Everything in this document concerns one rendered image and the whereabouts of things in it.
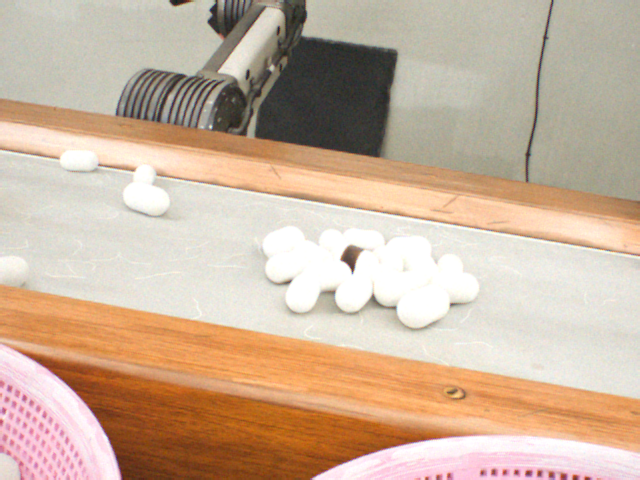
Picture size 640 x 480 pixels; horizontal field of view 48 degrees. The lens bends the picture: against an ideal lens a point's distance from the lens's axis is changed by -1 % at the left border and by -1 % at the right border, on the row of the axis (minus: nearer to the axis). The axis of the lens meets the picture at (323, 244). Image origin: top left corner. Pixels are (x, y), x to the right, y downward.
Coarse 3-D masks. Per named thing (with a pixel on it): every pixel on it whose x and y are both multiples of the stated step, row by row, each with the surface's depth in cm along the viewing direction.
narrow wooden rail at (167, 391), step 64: (0, 320) 31; (64, 320) 32; (128, 320) 33; (192, 320) 34; (128, 384) 30; (192, 384) 29; (256, 384) 29; (320, 384) 30; (384, 384) 31; (448, 384) 32; (512, 384) 32; (128, 448) 31; (192, 448) 30; (256, 448) 30; (320, 448) 30; (384, 448) 29
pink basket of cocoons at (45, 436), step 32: (0, 352) 28; (0, 384) 28; (32, 384) 27; (64, 384) 27; (0, 416) 28; (32, 416) 27; (64, 416) 26; (0, 448) 28; (32, 448) 27; (64, 448) 25; (96, 448) 24
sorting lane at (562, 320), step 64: (0, 192) 55; (64, 192) 57; (192, 192) 61; (256, 192) 63; (0, 256) 44; (64, 256) 45; (128, 256) 46; (192, 256) 48; (256, 256) 50; (512, 256) 57; (576, 256) 59; (256, 320) 40; (320, 320) 42; (384, 320) 43; (448, 320) 44; (512, 320) 45; (576, 320) 47; (576, 384) 38
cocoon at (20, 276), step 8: (8, 256) 40; (16, 256) 40; (0, 264) 39; (8, 264) 39; (16, 264) 39; (24, 264) 40; (0, 272) 39; (8, 272) 39; (16, 272) 39; (24, 272) 40; (0, 280) 39; (8, 280) 39; (16, 280) 39; (24, 280) 40
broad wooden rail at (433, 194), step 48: (0, 144) 66; (48, 144) 66; (96, 144) 66; (144, 144) 66; (192, 144) 67; (240, 144) 70; (288, 144) 73; (288, 192) 64; (336, 192) 64; (384, 192) 64; (432, 192) 64; (480, 192) 65; (528, 192) 68; (576, 192) 70; (576, 240) 62; (624, 240) 62
